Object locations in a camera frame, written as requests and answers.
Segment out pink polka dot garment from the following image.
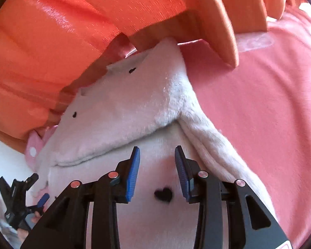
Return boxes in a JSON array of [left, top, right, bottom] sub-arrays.
[[24, 125, 58, 172]]

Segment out pink patterned bed blanket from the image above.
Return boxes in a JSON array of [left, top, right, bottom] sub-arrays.
[[180, 6, 311, 248]]

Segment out orange curtain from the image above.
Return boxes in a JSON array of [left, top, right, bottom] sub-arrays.
[[0, 0, 186, 152]]

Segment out white fleece sweater black hearts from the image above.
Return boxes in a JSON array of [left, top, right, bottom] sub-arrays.
[[31, 39, 274, 248]]

